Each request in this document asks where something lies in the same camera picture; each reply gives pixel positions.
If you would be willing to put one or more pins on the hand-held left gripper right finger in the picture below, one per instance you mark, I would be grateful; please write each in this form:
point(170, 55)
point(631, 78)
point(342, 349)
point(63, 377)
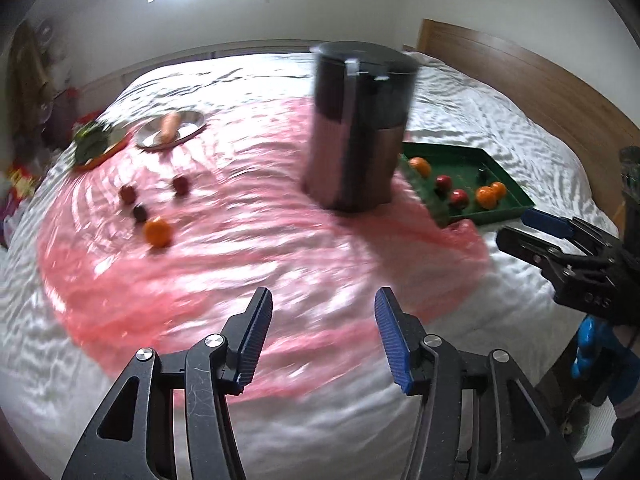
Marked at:
point(395, 345)

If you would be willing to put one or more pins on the red plate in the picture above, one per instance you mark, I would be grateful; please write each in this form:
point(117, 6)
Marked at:
point(117, 149)

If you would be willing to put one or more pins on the white bed sheet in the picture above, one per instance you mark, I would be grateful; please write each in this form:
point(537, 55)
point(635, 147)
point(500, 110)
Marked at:
point(500, 125)

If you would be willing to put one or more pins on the green leafy vegetable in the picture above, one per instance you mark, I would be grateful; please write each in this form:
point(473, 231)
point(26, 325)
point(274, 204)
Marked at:
point(92, 140)

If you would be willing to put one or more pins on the wooden headboard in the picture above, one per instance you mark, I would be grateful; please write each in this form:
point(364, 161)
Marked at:
point(525, 70)

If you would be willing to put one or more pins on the brown hanging garment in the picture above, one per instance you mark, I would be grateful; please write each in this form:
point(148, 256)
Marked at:
point(25, 70)

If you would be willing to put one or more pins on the black and steel kettle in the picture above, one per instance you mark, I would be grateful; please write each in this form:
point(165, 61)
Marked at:
point(360, 160)

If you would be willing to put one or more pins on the dark red fruit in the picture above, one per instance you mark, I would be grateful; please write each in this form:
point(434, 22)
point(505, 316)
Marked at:
point(127, 193)
point(181, 184)
point(140, 212)

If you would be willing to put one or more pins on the red and yellow box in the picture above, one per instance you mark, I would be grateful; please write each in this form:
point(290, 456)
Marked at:
point(21, 177)

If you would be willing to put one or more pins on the round steel plate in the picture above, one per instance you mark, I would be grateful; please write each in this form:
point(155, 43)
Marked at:
point(192, 122)

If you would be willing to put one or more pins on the red apple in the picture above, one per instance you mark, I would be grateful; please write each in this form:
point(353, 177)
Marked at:
point(443, 182)
point(459, 199)

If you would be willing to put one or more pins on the carrot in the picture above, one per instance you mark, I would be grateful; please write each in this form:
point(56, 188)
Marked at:
point(169, 126)

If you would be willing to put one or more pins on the person's right hand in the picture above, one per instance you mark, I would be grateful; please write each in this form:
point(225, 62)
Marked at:
point(590, 347)

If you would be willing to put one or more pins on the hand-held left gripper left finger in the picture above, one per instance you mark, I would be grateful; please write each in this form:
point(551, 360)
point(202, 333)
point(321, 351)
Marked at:
point(252, 340)

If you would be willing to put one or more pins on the green tray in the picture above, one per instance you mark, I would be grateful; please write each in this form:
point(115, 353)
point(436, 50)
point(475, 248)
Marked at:
point(465, 171)

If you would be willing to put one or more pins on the pink plastic sheet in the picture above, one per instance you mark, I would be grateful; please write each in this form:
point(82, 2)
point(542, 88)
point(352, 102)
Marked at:
point(250, 250)

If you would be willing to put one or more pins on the orange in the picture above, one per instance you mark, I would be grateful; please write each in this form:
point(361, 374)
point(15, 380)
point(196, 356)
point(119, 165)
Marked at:
point(158, 231)
point(486, 197)
point(500, 188)
point(420, 165)

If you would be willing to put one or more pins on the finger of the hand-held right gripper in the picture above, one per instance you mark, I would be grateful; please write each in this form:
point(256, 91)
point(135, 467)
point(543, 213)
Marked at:
point(525, 245)
point(545, 221)

